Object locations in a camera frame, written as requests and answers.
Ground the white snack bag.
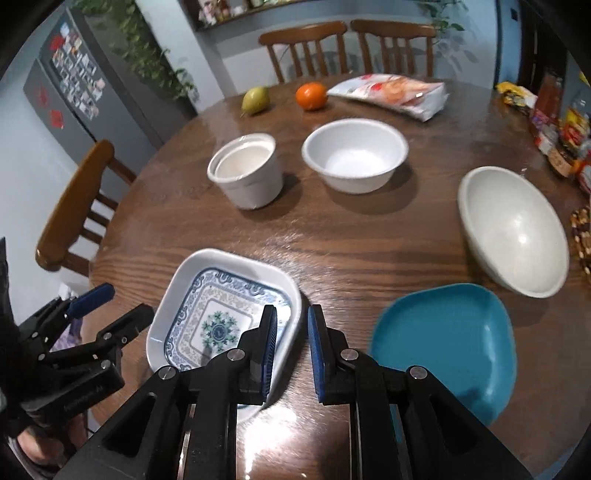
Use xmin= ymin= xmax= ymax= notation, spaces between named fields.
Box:
xmin=326 ymin=74 xmax=450 ymax=123

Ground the green leafy plant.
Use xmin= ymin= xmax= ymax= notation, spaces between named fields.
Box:
xmin=418 ymin=0 xmax=468 ymax=40

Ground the teal plate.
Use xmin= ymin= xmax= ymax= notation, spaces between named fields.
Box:
xmin=368 ymin=283 xmax=517 ymax=428

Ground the grey fridge with magnets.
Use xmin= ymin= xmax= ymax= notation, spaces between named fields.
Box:
xmin=23 ymin=7 xmax=199 ymax=167

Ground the small tin can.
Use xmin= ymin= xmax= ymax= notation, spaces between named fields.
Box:
xmin=529 ymin=110 xmax=560 ymax=148

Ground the orange fruit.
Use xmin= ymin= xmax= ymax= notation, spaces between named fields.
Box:
xmin=295 ymin=82 xmax=328 ymax=112

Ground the green pear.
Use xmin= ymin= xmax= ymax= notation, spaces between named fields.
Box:
xmin=240 ymin=86 xmax=271 ymax=118

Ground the yellow snack packet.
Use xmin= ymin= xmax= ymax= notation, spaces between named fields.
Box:
xmin=496 ymin=82 xmax=539 ymax=114

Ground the large off-white bowl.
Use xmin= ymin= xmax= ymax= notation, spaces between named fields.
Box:
xmin=458 ymin=166 xmax=570 ymax=298

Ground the white cylindrical cup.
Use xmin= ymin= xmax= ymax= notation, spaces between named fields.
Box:
xmin=207 ymin=133 xmax=284 ymax=211

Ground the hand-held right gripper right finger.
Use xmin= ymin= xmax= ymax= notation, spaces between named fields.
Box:
xmin=308 ymin=304 xmax=532 ymax=480

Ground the person's left hand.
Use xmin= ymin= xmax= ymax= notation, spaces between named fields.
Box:
xmin=7 ymin=427 xmax=65 ymax=470

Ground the wall shelf with jars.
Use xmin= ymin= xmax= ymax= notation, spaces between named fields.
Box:
xmin=182 ymin=0 xmax=301 ymax=32

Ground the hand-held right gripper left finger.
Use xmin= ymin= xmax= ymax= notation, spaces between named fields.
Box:
xmin=60 ymin=305 xmax=279 ymax=480

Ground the green trailing plant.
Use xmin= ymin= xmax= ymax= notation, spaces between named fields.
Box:
xmin=74 ymin=0 xmax=200 ymax=103

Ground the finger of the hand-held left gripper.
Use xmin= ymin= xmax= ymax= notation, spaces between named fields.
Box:
xmin=18 ymin=283 xmax=115 ymax=335
xmin=39 ymin=303 xmax=155 ymax=370

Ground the red sauce bottle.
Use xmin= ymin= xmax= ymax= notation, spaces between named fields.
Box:
xmin=536 ymin=69 xmax=565 ymax=121

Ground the brown sauce jar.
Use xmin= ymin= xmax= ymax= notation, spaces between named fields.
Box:
xmin=549 ymin=141 xmax=578 ymax=179

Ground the wooden beaded trivet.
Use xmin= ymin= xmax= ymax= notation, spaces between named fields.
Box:
xmin=570 ymin=208 xmax=591 ymax=278

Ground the white bowl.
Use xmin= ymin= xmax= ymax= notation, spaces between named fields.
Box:
xmin=301 ymin=118 xmax=410 ymax=195

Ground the wooden chair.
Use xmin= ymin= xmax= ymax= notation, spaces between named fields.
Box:
xmin=259 ymin=20 xmax=348 ymax=85
xmin=350 ymin=18 xmax=437 ymax=78
xmin=36 ymin=139 xmax=139 ymax=278

